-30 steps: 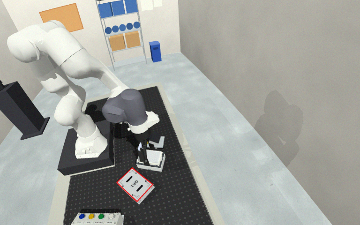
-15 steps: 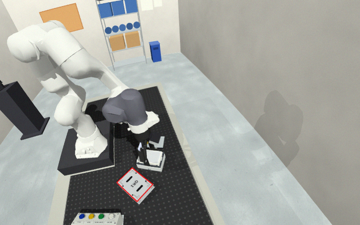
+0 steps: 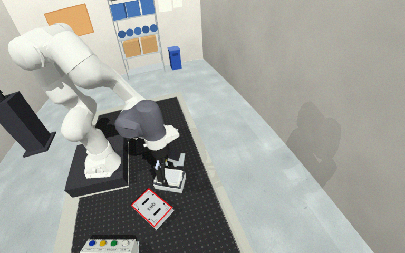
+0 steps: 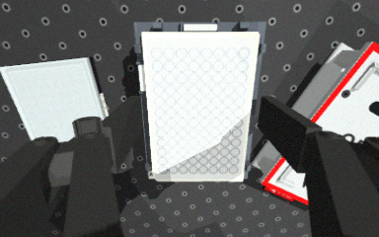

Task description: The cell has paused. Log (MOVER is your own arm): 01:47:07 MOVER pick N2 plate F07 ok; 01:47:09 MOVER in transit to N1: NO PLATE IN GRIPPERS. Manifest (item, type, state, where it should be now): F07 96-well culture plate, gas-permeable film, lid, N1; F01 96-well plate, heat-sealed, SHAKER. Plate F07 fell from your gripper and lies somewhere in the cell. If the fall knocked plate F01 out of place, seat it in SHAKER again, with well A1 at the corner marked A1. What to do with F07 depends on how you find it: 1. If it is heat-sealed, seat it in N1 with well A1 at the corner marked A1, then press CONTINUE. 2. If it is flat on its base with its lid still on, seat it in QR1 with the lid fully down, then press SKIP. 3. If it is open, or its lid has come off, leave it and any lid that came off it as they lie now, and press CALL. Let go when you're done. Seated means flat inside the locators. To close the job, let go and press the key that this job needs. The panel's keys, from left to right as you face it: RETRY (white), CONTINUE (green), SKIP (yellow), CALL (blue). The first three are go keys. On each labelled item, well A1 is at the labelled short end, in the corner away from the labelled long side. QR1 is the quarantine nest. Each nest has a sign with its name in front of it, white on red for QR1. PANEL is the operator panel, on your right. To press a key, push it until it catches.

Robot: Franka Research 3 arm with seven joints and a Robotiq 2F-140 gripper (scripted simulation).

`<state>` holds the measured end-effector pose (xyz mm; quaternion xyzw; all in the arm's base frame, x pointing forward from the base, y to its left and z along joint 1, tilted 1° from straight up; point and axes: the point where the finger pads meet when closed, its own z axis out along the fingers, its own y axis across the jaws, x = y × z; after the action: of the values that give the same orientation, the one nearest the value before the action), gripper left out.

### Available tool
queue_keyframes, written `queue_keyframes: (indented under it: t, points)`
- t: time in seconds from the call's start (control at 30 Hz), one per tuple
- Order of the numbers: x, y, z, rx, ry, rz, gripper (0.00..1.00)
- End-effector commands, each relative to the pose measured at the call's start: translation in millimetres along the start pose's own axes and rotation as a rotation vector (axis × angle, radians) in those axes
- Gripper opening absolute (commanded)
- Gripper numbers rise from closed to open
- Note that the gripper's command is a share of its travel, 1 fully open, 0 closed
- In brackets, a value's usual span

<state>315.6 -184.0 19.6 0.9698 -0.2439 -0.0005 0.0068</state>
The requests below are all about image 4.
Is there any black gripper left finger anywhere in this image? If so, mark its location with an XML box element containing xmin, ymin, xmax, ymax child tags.
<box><xmin>0</xmin><ymin>96</ymin><xmax>143</xmax><ymax>237</ymax></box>

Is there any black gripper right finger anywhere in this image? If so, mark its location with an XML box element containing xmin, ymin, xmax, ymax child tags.
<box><xmin>258</xmin><ymin>96</ymin><xmax>379</xmax><ymax>237</ymax></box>

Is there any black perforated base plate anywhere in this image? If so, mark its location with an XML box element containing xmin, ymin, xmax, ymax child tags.
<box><xmin>0</xmin><ymin>0</ymin><xmax>379</xmax><ymax>237</ymax></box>

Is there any white well plate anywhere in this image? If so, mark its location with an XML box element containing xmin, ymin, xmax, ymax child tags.
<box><xmin>142</xmin><ymin>32</ymin><xmax>260</xmax><ymax>182</ymax></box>

